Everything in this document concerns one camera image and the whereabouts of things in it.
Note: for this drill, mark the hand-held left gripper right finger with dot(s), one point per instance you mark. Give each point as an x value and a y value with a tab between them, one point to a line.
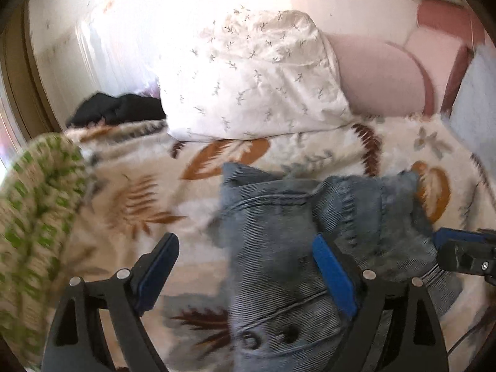
335	275

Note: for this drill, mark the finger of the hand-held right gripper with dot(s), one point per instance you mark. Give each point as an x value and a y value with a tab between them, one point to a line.
465	259
453	237

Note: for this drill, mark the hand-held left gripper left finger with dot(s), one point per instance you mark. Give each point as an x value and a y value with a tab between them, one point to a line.
153	275

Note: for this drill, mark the blue denim pants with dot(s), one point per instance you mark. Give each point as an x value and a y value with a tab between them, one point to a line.
279	263

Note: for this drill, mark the leaf printed blanket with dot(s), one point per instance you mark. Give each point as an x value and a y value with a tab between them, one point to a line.
147	209

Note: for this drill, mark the green patterned cloth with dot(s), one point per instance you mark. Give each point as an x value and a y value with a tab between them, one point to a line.
35	217

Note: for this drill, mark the grey pillow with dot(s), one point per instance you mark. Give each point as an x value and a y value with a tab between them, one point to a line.
476	100

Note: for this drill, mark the black cloth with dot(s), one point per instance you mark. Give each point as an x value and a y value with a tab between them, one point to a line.
116	110

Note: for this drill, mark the pink round cushion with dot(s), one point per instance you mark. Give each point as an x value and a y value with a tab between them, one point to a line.
376	77

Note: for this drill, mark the white leaf print pillow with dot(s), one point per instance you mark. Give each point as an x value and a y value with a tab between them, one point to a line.
255	77

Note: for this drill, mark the maroon cushion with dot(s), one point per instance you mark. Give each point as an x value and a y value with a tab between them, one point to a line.
445	19

